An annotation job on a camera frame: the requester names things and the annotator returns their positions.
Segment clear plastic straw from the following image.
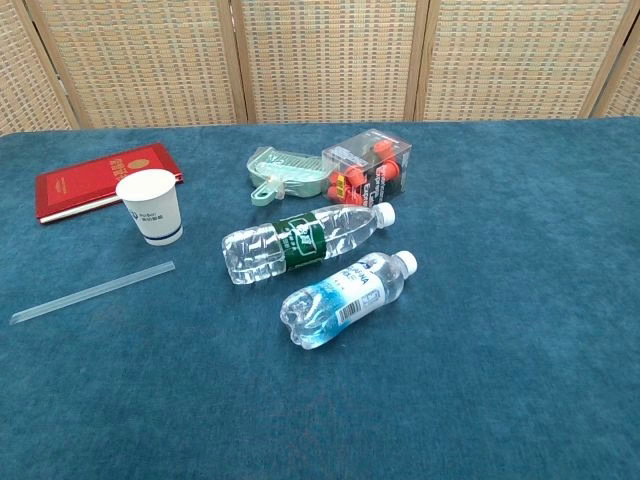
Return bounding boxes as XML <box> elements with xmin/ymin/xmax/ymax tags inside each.
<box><xmin>9</xmin><ymin>258</ymin><xmax>176</xmax><ymax>326</ymax></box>

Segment white paper cup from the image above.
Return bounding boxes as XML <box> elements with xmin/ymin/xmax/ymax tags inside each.
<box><xmin>115</xmin><ymin>168</ymin><xmax>184</xmax><ymax>247</ymax></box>

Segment green label water bottle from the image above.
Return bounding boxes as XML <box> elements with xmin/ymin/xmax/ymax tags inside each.
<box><xmin>221</xmin><ymin>201</ymin><xmax>397</xmax><ymax>287</ymax></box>

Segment blue label water bottle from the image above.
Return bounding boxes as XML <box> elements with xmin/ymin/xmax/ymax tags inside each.
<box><xmin>279</xmin><ymin>249</ymin><xmax>419</xmax><ymax>350</ymax></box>

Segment pale green mini dustpan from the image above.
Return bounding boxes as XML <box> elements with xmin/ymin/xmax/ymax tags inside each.
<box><xmin>246</xmin><ymin>146</ymin><xmax>331</xmax><ymax>209</ymax></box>

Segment clear box with orange items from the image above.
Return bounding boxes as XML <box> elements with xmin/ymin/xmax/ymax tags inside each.
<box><xmin>321</xmin><ymin>128</ymin><xmax>412</xmax><ymax>207</ymax></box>

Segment blue table cloth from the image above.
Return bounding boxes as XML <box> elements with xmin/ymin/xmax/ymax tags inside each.
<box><xmin>0</xmin><ymin>117</ymin><xmax>640</xmax><ymax>480</ymax></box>

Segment woven rattan screen panel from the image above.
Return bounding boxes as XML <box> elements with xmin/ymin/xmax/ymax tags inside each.
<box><xmin>24</xmin><ymin>0</ymin><xmax>249</xmax><ymax>130</ymax></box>
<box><xmin>0</xmin><ymin>0</ymin><xmax>77</xmax><ymax>136</ymax></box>
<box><xmin>594</xmin><ymin>24</ymin><xmax>640</xmax><ymax>119</ymax></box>
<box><xmin>229</xmin><ymin>0</ymin><xmax>431</xmax><ymax>125</ymax></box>
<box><xmin>414</xmin><ymin>0</ymin><xmax>640</xmax><ymax>122</ymax></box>

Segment red hardcover certificate book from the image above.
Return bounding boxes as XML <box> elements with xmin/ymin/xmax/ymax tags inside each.
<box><xmin>34</xmin><ymin>142</ymin><xmax>185</xmax><ymax>226</ymax></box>

